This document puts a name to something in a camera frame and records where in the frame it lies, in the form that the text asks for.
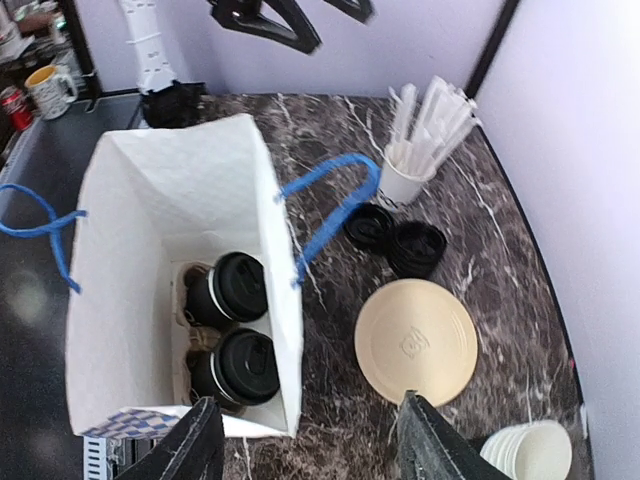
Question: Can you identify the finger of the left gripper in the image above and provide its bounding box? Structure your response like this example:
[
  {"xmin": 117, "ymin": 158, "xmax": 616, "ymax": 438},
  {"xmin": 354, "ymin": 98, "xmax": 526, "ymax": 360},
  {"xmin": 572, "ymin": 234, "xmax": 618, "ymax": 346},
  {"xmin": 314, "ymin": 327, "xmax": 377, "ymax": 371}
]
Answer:
[
  {"xmin": 325, "ymin": 0, "xmax": 375, "ymax": 23},
  {"xmin": 209, "ymin": 0, "xmax": 321, "ymax": 55}
]

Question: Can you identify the cardboard cup carrier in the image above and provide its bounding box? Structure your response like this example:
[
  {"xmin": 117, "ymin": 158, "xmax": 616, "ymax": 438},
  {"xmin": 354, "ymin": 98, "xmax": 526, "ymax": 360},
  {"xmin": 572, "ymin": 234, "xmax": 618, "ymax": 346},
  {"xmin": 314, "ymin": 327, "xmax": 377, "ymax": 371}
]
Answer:
[{"xmin": 171, "ymin": 262, "xmax": 222, "ymax": 405}]

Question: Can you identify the white mug in background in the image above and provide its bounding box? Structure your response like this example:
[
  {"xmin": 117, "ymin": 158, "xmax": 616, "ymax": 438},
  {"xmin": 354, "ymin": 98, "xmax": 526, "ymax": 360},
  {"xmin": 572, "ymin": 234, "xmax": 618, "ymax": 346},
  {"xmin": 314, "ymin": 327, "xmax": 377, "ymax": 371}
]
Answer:
[{"xmin": 25, "ymin": 64, "xmax": 79, "ymax": 120}]

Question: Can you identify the black paper coffee cup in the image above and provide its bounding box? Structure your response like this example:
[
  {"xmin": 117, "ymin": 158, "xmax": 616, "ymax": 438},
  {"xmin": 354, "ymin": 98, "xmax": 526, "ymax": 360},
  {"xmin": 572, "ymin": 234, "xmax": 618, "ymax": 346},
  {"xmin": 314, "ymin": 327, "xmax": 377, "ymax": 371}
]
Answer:
[{"xmin": 185, "ymin": 272, "xmax": 226, "ymax": 331}]

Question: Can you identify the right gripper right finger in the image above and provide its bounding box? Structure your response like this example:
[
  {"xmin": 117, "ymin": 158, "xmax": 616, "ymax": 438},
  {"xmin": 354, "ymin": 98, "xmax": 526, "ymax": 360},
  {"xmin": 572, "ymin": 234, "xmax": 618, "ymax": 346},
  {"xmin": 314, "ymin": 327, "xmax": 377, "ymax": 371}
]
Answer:
[{"xmin": 397, "ymin": 390, "xmax": 508, "ymax": 480}]

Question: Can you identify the blue checkered paper bag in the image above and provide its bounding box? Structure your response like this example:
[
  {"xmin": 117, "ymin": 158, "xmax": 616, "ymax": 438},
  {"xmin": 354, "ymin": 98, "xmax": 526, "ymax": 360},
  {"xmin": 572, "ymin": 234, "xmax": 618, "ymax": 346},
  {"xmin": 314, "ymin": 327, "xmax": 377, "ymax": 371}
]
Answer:
[{"xmin": 7, "ymin": 114, "xmax": 380, "ymax": 439}]

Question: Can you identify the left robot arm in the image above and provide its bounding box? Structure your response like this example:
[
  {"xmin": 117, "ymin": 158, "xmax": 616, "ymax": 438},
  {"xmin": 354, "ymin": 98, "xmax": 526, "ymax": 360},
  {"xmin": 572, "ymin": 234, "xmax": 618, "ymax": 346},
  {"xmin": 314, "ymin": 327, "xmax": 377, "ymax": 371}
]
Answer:
[{"xmin": 120, "ymin": 0, "xmax": 321, "ymax": 129}]

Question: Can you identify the stack of black lids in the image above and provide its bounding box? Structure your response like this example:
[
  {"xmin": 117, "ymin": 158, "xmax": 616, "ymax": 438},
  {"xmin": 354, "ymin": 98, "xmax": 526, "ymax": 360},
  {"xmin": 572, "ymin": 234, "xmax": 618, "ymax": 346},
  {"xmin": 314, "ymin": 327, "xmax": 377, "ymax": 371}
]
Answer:
[{"xmin": 386, "ymin": 221, "xmax": 447, "ymax": 280}]

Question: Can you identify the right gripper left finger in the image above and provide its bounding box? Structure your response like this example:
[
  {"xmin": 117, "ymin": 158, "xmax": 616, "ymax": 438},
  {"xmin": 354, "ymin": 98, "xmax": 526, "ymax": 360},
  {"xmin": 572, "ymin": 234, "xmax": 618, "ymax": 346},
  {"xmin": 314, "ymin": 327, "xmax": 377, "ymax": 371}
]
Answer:
[{"xmin": 117, "ymin": 397, "xmax": 225, "ymax": 480}]

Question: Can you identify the red can in background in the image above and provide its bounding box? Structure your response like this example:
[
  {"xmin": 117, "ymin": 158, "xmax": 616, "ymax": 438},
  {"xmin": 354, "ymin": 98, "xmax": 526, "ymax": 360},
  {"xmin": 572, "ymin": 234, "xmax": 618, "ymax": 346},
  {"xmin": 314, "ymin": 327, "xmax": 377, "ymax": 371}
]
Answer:
[{"xmin": 1, "ymin": 86, "xmax": 34, "ymax": 132}]

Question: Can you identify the stack of paper cups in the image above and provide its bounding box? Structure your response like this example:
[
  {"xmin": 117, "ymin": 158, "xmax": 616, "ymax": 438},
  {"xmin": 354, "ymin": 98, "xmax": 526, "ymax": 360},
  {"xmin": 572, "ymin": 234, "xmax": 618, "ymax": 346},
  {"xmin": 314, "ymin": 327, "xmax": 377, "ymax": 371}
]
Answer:
[{"xmin": 480, "ymin": 420, "xmax": 572, "ymax": 480}]

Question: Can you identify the cream round plate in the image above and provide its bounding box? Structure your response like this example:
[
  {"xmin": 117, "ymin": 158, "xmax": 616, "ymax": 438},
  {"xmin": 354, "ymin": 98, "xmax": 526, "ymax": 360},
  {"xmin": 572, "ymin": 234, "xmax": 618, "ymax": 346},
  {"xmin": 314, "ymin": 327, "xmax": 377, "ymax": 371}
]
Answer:
[{"xmin": 354, "ymin": 279, "xmax": 478, "ymax": 407}]

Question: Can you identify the wrapped white straws bundle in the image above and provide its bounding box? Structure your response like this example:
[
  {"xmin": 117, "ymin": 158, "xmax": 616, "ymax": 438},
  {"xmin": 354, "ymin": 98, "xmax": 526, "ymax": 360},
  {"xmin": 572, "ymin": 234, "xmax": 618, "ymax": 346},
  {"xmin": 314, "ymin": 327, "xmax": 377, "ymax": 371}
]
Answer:
[{"xmin": 386, "ymin": 76, "xmax": 481, "ymax": 179}]

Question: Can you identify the white cable duct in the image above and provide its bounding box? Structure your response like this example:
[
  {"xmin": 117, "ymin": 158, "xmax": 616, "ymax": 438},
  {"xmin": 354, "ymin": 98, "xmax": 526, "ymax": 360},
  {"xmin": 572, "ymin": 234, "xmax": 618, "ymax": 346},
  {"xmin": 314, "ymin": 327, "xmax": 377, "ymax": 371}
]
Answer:
[{"xmin": 83, "ymin": 436, "xmax": 122, "ymax": 480}]

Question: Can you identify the loose black lid on table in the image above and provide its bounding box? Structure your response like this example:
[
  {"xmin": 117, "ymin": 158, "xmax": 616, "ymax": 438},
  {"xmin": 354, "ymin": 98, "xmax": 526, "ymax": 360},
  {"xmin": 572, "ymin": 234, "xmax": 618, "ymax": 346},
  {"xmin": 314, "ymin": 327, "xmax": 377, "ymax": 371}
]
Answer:
[{"xmin": 343, "ymin": 203, "xmax": 395, "ymax": 255}]

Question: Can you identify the white cup holding straws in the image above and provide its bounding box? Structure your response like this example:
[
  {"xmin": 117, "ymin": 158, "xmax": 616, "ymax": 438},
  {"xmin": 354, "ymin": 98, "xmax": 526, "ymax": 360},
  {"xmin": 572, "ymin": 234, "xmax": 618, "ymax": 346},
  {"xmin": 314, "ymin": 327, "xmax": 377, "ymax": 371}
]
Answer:
[{"xmin": 376, "ymin": 143, "xmax": 437, "ymax": 211}]

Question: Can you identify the left black frame post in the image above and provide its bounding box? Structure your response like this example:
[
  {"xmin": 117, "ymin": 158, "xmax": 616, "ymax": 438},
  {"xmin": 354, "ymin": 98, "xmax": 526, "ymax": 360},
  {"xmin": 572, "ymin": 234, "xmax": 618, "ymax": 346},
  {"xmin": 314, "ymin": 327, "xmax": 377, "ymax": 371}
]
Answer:
[{"xmin": 464, "ymin": 0, "xmax": 521, "ymax": 98}]

